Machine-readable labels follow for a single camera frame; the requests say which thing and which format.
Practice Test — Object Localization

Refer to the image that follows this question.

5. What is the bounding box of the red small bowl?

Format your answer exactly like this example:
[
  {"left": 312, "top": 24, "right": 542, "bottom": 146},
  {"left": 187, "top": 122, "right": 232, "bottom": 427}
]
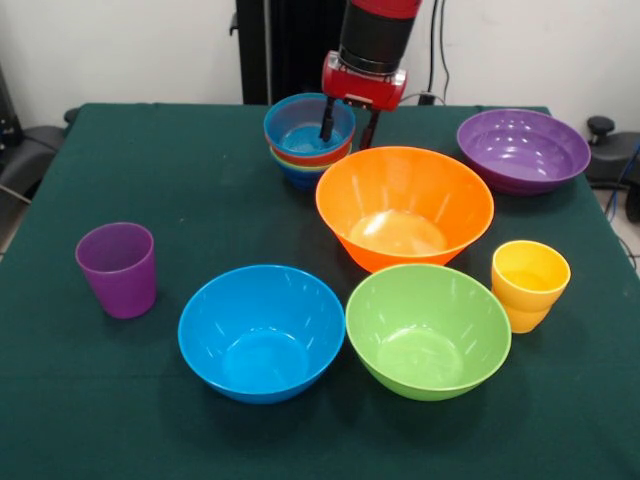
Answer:
[{"left": 267, "top": 133, "right": 355, "bottom": 168}]

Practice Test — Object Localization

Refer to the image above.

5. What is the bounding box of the purple cup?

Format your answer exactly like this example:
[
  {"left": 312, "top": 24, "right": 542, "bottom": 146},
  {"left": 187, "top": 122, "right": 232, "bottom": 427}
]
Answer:
[{"left": 74, "top": 221, "right": 158, "bottom": 320}]

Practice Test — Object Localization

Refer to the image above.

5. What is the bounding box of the light blue small bowl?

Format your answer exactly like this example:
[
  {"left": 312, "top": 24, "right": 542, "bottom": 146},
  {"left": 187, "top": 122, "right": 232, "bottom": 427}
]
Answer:
[{"left": 263, "top": 92, "right": 358, "bottom": 158}]

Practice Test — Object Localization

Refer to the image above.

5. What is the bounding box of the small green bowl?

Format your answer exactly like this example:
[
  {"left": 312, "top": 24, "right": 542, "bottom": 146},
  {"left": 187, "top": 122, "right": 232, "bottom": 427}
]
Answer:
[{"left": 269, "top": 147, "right": 352, "bottom": 174}]

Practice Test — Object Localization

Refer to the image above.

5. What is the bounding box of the black pedestal leg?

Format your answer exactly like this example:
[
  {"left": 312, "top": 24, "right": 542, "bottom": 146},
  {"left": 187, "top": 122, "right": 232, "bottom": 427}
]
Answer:
[
  {"left": 0, "top": 107, "right": 80, "bottom": 201},
  {"left": 584, "top": 115, "right": 640, "bottom": 224}
]

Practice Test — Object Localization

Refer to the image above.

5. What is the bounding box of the blue floor cable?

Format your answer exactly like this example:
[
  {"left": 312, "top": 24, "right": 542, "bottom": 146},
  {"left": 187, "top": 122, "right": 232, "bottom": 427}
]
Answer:
[{"left": 603, "top": 142, "right": 640, "bottom": 221}]

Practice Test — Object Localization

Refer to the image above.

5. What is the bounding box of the large blue bowl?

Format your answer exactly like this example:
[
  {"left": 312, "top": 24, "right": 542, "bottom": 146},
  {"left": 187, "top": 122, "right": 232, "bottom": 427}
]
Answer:
[{"left": 177, "top": 264, "right": 347, "bottom": 406}]

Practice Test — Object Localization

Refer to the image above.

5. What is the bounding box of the dark green tablecloth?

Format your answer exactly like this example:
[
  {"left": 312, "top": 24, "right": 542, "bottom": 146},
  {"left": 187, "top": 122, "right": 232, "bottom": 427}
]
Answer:
[{"left": 0, "top": 102, "right": 640, "bottom": 480}]

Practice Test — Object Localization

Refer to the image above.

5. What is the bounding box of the large purple bowl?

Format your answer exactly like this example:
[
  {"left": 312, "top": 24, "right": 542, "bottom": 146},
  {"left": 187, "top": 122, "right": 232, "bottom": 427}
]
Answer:
[{"left": 456, "top": 108, "right": 592, "bottom": 197}]

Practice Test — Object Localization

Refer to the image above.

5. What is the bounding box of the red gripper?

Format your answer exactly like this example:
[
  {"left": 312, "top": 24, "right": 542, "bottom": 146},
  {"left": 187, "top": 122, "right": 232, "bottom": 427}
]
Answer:
[{"left": 318, "top": 50, "right": 409, "bottom": 151}]

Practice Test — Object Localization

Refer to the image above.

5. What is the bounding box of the large green bowl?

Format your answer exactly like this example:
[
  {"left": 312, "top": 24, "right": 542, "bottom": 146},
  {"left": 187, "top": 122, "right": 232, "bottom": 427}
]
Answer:
[{"left": 345, "top": 262, "right": 513, "bottom": 402}]

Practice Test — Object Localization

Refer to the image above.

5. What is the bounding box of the large orange bowl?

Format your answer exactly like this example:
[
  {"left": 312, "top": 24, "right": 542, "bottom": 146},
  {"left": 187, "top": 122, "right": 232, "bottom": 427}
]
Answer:
[{"left": 315, "top": 145, "right": 495, "bottom": 274}]

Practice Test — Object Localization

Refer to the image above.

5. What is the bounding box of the dark blue small bowl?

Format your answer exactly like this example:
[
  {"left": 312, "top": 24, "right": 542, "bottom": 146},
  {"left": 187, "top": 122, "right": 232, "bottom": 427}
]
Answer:
[{"left": 272, "top": 154, "right": 327, "bottom": 192}]

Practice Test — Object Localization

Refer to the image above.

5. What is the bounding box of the black wall cable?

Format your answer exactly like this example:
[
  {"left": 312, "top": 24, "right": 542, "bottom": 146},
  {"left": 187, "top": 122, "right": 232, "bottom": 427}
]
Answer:
[{"left": 427, "top": 0, "right": 451, "bottom": 105}]

